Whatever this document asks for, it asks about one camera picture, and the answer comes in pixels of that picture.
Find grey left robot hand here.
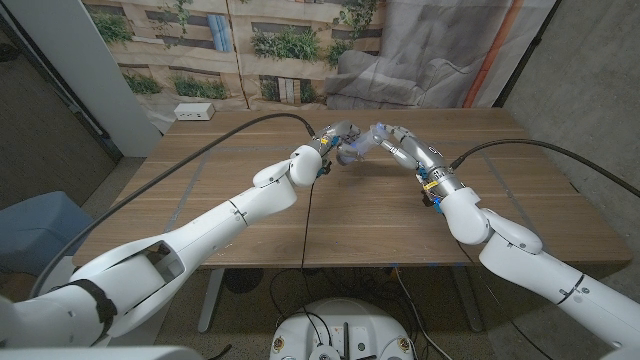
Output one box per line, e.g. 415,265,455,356
309,119,362,167

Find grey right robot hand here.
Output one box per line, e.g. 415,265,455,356
372,123,464,201

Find clear plastic syringe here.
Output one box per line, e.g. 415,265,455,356
337,122,389,166

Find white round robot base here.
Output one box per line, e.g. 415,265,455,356
269,298,416,360

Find printed fabric backdrop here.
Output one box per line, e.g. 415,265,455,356
82,0,559,126

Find black backdrop stand pole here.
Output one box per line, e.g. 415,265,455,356
492,0,564,109

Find white power strip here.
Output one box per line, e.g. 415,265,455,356
173,102,216,122

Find grey table leg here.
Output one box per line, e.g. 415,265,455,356
197,267,226,335
452,264,485,334

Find black round floor disc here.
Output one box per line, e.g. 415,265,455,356
223,268,265,295

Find white partition panel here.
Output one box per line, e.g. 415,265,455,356
2,0,164,159

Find blue upholstered seat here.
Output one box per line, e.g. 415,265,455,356
0,190,96,276

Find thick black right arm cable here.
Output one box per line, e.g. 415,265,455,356
449,138,640,199

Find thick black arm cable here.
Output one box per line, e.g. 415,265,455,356
449,138,640,199
29,112,317,299

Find thin black left wrist cable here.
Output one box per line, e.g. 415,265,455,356
298,180,316,271

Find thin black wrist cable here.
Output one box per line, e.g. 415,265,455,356
454,239,554,360
298,180,316,271

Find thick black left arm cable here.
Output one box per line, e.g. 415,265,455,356
29,112,317,299

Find grey floor cable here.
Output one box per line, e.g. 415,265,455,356
394,267,454,360

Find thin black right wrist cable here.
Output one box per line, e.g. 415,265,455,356
454,239,554,360

